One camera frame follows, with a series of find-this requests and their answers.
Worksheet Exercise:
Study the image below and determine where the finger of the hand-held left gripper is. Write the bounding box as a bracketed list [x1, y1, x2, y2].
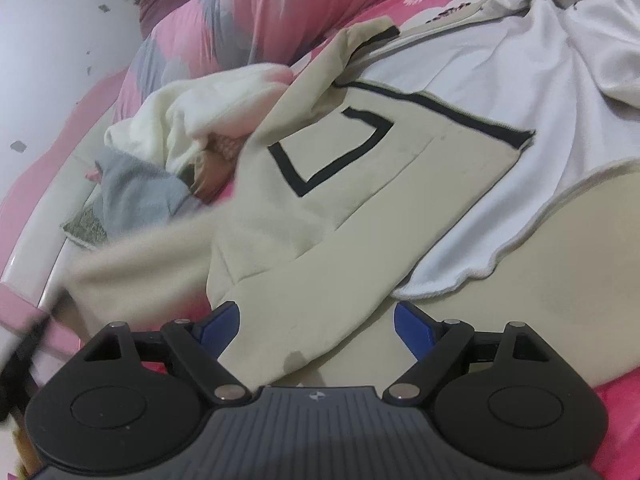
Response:
[0, 292, 66, 421]

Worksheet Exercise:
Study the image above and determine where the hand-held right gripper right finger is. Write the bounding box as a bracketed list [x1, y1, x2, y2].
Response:
[384, 301, 553, 405]

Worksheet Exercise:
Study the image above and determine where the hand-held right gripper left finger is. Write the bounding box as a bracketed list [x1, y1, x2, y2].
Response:
[82, 301, 251, 405]

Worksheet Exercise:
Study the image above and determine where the beige black-trimmed zip jacket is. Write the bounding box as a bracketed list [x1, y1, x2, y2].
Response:
[65, 0, 640, 401]

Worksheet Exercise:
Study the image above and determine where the green patterned pillow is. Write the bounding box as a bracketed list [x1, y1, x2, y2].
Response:
[60, 205, 108, 248]

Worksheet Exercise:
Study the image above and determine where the khaki garment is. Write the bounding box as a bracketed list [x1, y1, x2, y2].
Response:
[185, 157, 236, 201]

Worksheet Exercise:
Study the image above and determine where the white pink headboard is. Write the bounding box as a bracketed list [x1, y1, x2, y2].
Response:
[0, 70, 141, 341]

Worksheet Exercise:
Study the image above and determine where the grey sweatshirt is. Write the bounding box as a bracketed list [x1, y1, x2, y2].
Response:
[95, 147, 201, 236]

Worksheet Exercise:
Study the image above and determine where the pink checked cloth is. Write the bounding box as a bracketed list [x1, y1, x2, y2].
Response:
[207, 132, 251, 161]

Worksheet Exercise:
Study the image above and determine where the cream fleece garment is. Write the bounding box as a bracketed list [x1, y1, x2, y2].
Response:
[104, 62, 293, 171]

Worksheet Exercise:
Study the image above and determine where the pink grey floral quilt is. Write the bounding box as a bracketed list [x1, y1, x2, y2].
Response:
[117, 0, 451, 126]

